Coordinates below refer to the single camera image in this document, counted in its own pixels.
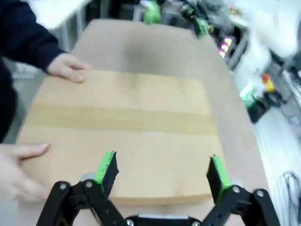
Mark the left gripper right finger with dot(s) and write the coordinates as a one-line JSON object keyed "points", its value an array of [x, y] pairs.
{"points": [[235, 207]]}

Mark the green plastic item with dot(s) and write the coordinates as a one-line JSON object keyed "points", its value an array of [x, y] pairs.
{"points": [[151, 11]]}

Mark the person's right hand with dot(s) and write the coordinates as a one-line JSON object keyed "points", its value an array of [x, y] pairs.
{"points": [[14, 174]]}

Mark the red yellow emergency stop button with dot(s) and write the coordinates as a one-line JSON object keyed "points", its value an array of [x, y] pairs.
{"points": [[268, 81]]}

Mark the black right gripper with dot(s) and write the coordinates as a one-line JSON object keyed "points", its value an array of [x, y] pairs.
{"points": [[188, 10]]}

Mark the person's left hand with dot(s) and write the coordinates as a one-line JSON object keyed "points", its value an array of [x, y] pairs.
{"points": [[67, 67]]}

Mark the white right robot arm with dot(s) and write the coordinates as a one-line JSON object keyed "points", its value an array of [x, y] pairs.
{"points": [[270, 23]]}

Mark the person's left forearm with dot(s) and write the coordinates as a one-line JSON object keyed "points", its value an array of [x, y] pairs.
{"points": [[26, 30]]}

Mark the brown cardboard shipping box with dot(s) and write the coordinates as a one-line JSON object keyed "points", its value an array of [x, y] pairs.
{"points": [[141, 153]]}

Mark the white side table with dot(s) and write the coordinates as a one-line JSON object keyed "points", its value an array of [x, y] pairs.
{"points": [[61, 11]]}

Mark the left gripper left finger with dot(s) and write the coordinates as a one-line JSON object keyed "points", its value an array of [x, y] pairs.
{"points": [[94, 202]]}

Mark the person in black sweater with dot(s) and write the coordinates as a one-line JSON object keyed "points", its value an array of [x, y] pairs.
{"points": [[7, 99]]}

